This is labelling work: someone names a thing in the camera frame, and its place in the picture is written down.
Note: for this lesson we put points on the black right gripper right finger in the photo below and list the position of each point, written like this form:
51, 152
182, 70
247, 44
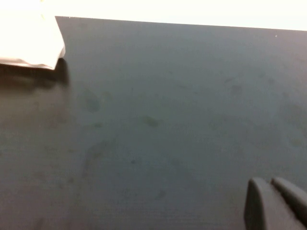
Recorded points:
293, 196

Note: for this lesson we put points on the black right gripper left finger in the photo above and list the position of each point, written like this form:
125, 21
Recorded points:
266, 210

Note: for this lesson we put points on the cream fabric pencil case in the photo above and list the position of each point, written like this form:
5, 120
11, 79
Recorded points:
28, 40

